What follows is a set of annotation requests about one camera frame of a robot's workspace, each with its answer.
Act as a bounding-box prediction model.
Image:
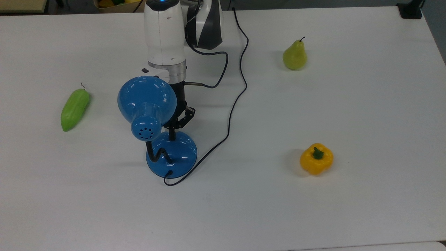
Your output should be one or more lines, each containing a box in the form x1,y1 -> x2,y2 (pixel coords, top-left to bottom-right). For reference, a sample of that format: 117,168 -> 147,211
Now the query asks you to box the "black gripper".
163,81 -> 196,140

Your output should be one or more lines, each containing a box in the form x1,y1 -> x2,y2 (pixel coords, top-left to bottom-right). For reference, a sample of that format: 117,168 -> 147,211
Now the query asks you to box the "blue desk lamp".
117,76 -> 198,179

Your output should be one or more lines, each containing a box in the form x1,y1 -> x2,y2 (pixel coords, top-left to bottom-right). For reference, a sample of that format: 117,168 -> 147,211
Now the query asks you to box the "green toy cucumber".
61,83 -> 91,132

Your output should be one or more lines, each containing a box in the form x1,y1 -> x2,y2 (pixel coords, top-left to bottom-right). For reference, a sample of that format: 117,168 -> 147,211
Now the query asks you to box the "green toy pear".
282,37 -> 308,71

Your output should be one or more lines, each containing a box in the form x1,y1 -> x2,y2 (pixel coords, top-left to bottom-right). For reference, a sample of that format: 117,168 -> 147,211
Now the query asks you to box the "yellow storage bin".
93,0 -> 147,14

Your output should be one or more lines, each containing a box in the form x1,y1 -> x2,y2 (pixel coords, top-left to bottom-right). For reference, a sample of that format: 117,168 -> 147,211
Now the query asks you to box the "yellow toy bell pepper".
300,143 -> 334,175

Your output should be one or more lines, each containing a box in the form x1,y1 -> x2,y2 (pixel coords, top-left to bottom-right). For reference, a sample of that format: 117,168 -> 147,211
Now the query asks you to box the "beige board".
0,0 -> 48,14

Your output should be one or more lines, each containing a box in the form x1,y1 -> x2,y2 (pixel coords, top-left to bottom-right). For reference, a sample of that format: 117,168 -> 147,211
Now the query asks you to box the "black lamp power cable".
163,7 -> 249,187

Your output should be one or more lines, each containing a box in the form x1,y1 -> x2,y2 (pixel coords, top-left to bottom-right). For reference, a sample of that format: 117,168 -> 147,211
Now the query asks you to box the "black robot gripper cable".
184,0 -> 229,89

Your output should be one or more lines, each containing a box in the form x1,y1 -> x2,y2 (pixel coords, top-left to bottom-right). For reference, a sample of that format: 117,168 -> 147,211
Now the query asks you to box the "black table clamp mount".
397,0 -> 424,19

